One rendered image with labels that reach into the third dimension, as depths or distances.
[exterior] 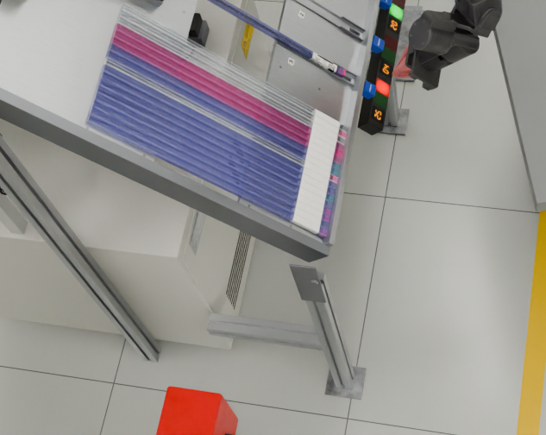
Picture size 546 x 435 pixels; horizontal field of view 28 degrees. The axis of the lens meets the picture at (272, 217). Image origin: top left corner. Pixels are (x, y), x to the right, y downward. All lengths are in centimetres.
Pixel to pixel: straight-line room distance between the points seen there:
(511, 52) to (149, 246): 86
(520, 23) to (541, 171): 36
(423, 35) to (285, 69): 29
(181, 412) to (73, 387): 97
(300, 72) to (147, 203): 42
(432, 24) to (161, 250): 70
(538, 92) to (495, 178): 62
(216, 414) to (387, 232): 107
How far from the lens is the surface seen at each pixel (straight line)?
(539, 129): 225
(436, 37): 195
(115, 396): 278
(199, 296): 236
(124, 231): 223
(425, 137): 293
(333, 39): 218
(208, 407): 188
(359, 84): 216
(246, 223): 194
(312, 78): 211
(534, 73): 232
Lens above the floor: 254
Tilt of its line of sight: 62 degrees down
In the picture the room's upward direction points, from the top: 20 degrees counter-clockwise
